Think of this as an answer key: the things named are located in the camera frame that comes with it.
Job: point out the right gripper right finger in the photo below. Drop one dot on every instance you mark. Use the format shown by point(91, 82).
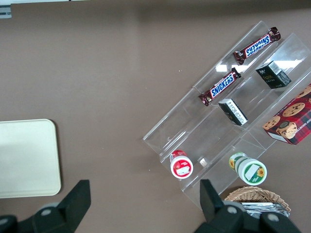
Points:
point(213, 206)

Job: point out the red lid cup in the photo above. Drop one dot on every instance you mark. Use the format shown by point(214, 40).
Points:
point(181, 166)

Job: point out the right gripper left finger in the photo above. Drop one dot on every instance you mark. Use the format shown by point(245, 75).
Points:
point(73, 204)

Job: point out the clear acrylic stepped display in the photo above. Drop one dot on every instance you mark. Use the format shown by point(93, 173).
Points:
point(206, 136)

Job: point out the small grey device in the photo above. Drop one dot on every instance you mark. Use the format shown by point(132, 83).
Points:
point(5, 12)

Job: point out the green lid cup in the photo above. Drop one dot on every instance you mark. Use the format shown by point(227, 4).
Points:
point(250, 170)

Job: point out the small black box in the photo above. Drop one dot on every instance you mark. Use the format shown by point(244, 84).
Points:
point(273, 74)
point(233, 112)

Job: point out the light wicker basket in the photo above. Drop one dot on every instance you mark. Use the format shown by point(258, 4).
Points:
point(255, 194)

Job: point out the aluminium foil container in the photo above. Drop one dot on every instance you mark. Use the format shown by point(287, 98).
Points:
point(260, 207)

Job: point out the Snickers bar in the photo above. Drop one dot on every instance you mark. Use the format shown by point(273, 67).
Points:
point(219, 88)
point(257, 45)

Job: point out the cream plastic tray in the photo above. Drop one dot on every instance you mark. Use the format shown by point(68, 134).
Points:
point(26, 157)

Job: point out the red tartan cookie box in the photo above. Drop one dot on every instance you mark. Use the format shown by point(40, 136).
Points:
point(291, 121)

